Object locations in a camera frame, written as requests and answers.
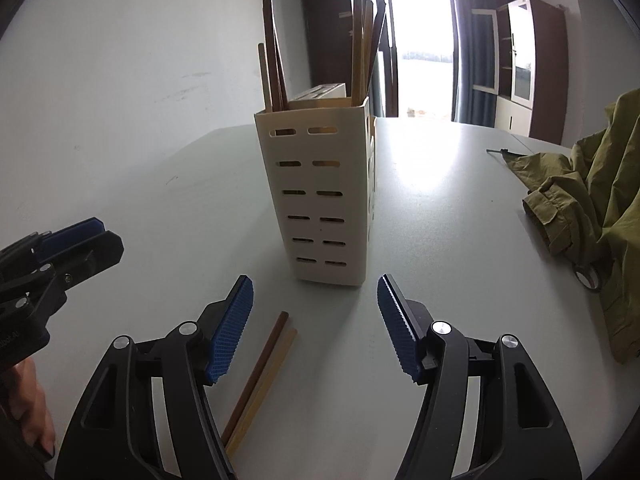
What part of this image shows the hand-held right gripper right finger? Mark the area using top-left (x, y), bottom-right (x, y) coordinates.
top-left (376, 273), bottom-right (583, 480)

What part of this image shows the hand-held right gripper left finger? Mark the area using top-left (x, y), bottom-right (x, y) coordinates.
top-left (54, 274), bottom-right (255, 480)

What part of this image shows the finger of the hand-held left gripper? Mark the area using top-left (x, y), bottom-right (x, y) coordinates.
top-left (0, 217), bottom-right (106, 281)
top-left (0, 230), bottom-right (125, 323)

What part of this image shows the cream slotted utensil holder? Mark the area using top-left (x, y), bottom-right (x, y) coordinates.
top-left (255, 96), bottom-right (378, 287)

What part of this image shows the person's left hand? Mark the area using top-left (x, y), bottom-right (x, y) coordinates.
top-left (0, 359), bottom-right (57, 461)

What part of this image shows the olive green jacket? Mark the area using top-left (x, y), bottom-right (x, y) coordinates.
top-left (487, 89), bottom-right (640, 365)

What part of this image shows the grey blue curtain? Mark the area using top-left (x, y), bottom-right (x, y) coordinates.
top-left (452, 0), bottom-right (516, 128)

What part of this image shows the glass balcony door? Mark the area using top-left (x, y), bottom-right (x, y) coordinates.
top-left (362, 0), bottom-right (468, 122)

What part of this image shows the white and brown cabinet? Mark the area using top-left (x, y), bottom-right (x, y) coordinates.
top-left (495, 0), bottom-right (570, 146)

